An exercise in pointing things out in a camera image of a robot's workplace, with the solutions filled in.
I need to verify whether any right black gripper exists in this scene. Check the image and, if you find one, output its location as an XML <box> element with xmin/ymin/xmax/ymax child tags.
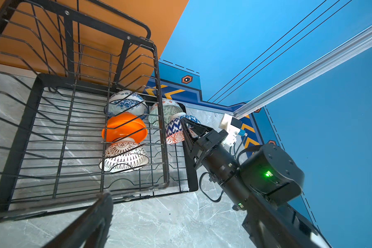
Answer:
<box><xmin>181</xmin><ymin>118</ymin><xmax>239</xmax><ymax>186</ymax></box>

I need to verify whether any plain orange bowl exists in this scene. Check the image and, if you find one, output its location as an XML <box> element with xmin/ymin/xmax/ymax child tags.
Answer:
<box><xmin>101</xmin><ymin>112</ymin><xmax>148</xmax><ymax>143</ymax></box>

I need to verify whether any blue floral bowl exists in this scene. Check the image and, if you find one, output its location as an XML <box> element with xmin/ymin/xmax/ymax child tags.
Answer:
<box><xmin>103</xmin><ymin>90</ymin><xmax>148</xmax><ymax>120</ymax></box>

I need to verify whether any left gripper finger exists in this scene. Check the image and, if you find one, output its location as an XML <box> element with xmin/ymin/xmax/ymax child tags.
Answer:
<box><xmin>44</xmin><ymin>192</ymin><xmax>114</xmax><ymax>248</ymax></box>

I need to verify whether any red orange patterned bowl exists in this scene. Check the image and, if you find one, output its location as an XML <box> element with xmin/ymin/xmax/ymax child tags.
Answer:
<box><xmin>166</xmin><ymin>112</ymin><xmax>201</xmax><ymax>144</ymax></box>

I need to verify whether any white brown striped bowl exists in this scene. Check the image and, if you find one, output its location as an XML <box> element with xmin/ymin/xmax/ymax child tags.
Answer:
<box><xmin>99</xmin><ymin>138</ymin><xmax>149</xmax><ymax>173</ymax></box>

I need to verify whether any black wire dish rack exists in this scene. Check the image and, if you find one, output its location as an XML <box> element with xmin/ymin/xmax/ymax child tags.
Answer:
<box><xmin>0</xmin><ymin>1</ymin><xmax>198</xmax><ymax>223</ymax></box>

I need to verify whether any green patterned bowl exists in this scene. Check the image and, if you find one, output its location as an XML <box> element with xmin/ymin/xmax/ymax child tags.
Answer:
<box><xmin>148</xmin><ymin>99</ymin><xmax>183</xmax><ymax>127</ymax></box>

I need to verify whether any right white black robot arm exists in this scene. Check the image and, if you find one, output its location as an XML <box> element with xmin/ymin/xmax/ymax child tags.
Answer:
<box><xmin>181</xmin><ymin>118</ymin><xmax>330</xmax><ymax>248</ymax></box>

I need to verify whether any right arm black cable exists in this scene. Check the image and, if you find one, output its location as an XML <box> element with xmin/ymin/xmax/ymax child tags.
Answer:
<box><xmin>199</xmin><ymin>172</ymin><xmax>225</xmax><ymax>204</ymax></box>

